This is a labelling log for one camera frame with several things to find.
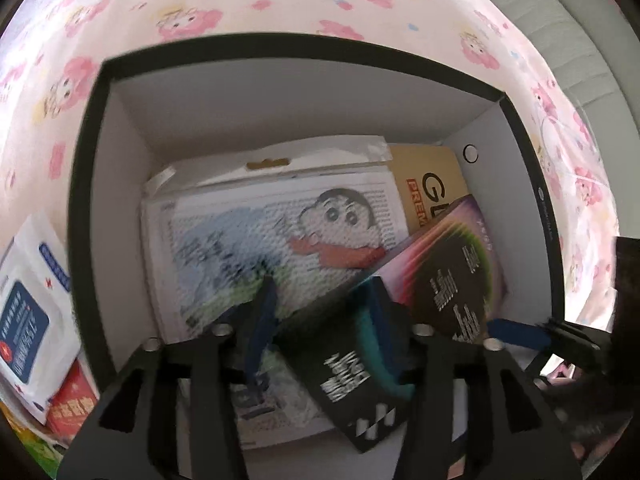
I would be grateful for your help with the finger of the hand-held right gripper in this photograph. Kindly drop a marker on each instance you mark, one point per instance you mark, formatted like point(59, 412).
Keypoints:
point(515, 335)

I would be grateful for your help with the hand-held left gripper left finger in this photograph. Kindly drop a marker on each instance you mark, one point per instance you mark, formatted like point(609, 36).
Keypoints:
point(262, 320)

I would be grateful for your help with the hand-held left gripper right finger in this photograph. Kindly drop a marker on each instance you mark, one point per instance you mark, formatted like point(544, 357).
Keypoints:
point(435, 360)

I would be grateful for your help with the black packet with teal print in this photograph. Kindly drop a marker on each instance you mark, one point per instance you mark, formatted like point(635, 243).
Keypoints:
point(345, 380)

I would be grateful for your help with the black cardboard box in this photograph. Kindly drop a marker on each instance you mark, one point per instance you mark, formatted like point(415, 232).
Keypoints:
point(300, 100)

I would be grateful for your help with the white wet wipes pack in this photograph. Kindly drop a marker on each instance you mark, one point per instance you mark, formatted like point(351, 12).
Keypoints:
point(30, 320)

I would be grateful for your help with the green and yellow packet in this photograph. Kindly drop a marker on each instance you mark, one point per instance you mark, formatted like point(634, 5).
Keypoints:
point(30, 445)

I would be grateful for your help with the cartoon picture craft kit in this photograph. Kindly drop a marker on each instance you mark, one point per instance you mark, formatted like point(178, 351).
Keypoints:
point(240, 240)

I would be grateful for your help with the rainbow print black box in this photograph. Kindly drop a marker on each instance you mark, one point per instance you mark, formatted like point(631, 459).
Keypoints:
point(450, 270)

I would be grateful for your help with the tan cardboard box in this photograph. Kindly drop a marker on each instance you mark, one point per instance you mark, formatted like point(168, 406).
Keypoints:
point(425, 170)

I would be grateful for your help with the red snack packet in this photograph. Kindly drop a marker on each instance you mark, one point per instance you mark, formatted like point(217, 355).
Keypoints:
point(70, 405)

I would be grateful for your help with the white ribbed cloth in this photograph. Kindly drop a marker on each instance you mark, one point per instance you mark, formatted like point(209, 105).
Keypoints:
point(575, 50)

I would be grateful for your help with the pink printed blanket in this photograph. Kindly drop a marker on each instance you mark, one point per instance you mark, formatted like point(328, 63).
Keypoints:
point(250, 0)

